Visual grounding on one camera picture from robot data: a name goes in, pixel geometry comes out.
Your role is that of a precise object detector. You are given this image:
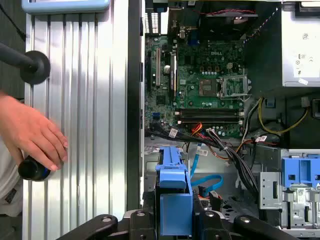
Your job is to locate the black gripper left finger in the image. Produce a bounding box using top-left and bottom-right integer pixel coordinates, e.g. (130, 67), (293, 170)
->
(56, 209), (157, 240)

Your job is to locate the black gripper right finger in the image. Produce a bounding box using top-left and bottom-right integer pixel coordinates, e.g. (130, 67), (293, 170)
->
(193, 209), (301, 240)

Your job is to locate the orange power wire black connector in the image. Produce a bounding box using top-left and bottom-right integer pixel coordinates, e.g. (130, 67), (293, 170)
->
(209, 191), (224, 214)

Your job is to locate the blue data wire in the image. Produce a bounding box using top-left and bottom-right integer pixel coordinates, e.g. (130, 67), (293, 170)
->
(189, 144), (224, 199)

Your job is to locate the hard disk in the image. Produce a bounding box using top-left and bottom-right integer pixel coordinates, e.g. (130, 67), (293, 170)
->
(154, 146), (195, 237)

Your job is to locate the round black tool blue ring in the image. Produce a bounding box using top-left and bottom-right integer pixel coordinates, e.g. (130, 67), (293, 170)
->
(17, 154), (52, 182)

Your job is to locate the black RAM slot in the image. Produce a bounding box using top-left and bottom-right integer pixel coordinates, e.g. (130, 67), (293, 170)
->
(174, 107), (245, 113)
(174, 111), (245, 117)
(174, 116), (245, 121)

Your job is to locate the person's left hand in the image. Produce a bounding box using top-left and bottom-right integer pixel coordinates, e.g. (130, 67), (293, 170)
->
(0, 93), (69, 172)

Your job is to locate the metal drive cage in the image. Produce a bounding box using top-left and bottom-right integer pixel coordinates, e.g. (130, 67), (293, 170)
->
(258, 148), (320, 231)

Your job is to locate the person's white shirt trunk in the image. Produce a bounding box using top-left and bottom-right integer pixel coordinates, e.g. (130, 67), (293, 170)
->
(0, 136), (25, 216)

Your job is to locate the black open PC case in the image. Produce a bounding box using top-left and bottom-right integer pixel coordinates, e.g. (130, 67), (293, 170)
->
(126, 0), (320, 240)

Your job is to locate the CPU socket with gold contacts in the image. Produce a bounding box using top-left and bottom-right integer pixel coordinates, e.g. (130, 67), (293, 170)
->
(199, 78), (218, 98)

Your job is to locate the green Dell motherboard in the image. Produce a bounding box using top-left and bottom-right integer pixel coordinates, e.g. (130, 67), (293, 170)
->
(144, 34), (251, 141)

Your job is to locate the black graphics card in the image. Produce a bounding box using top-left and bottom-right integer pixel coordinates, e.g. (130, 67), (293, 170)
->
(169, 54), (178, 98)

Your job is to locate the black rod with disc foot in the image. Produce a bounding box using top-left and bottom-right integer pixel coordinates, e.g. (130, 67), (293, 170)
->
(0, 41), (52, 85)

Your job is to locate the grey power supply box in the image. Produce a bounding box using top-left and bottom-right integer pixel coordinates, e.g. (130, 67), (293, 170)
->
(244, 0), (320, 97)

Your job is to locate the black case fan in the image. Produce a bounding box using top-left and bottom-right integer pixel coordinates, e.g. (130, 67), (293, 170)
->
(199, 8), (260, 42)

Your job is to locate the black cable bundle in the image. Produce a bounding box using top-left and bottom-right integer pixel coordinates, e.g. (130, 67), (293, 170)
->
(144, 128), (261, 203)

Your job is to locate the blue plastic drive bracket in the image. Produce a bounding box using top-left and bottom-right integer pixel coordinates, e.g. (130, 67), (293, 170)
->
(280, 154), (320, 188)

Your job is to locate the orange red wire bundle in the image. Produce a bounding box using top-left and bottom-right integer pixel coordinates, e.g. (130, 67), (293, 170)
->
(191, 122), (205, 137)

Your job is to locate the yellow wire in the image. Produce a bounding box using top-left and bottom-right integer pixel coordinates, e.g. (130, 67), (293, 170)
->
(258, 96), (310, 135)

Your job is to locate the metal socket cover frame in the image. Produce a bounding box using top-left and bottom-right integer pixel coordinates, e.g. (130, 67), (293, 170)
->
(216, 74), (252, 100)

